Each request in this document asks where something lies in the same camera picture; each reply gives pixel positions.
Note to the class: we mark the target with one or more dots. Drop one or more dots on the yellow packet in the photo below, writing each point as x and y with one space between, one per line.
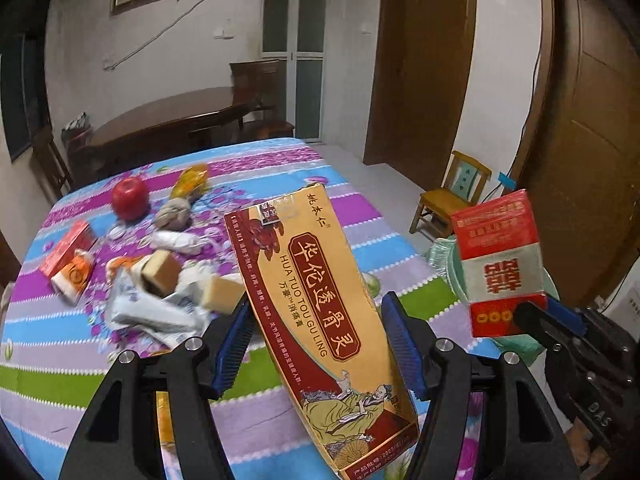
164 420

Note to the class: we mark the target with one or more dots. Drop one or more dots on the large brown wooden door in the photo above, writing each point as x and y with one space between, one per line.
590 135

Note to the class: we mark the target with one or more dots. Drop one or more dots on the red apple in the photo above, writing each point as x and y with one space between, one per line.
130 199

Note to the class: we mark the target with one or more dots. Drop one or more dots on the white blue-print wrapper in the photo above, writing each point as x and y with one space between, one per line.
122 285
145 317
187 305

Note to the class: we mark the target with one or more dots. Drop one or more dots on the dark window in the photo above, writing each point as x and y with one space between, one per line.
22 95

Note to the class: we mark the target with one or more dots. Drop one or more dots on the person's right hand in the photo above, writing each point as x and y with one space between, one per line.
580 442

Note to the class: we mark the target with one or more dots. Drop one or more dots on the tan and red medicine box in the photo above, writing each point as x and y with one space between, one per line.
310 300

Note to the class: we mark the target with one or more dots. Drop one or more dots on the yellow crumpled wrapper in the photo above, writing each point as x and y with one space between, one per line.
187 182

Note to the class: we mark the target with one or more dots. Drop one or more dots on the dark wooden chair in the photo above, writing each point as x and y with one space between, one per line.
50 160

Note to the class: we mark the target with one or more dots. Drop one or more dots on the orange box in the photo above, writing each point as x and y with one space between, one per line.
65 250

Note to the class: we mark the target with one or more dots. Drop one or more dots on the green scouring pad roll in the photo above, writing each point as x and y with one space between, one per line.
172 215

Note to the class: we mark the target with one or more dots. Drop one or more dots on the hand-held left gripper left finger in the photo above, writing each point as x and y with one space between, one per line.
232 355

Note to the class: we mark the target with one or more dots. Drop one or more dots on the plastic bag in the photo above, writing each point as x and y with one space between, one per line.
77 122

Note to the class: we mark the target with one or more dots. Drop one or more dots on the red and white small box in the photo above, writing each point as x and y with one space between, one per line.
500 240

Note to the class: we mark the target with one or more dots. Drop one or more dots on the striped floral tablecloth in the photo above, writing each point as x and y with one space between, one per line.
350 200

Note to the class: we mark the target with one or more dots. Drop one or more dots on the green lined trash bin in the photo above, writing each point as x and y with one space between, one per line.
450 270

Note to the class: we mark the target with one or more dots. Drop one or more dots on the glass double door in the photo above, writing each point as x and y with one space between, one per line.
310 85

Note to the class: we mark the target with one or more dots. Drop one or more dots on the dark wooden dining table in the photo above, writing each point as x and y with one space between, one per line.
165 115

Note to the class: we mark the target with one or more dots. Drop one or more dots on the tall-backed wooden chair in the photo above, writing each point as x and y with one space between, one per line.
255 80

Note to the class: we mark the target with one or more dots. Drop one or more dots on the blue tape strip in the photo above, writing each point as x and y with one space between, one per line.
506 180

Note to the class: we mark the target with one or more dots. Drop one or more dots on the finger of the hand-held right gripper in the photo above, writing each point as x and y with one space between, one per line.
567 316
532 320

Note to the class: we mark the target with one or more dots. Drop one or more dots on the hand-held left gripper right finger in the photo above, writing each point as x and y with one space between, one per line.
402 345

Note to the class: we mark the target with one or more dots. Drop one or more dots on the orange and white packet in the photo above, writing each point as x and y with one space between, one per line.
72 277

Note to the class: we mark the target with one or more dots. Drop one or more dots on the white appliance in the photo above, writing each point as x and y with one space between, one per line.
627 305

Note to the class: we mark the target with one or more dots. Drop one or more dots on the white wall switch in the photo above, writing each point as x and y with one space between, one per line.
223 32

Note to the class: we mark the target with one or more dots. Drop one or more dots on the small light wooden chair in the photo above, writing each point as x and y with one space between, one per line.
445 200

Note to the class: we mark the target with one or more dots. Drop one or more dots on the tan sponge cube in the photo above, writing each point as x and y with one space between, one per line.
220 292
160 270

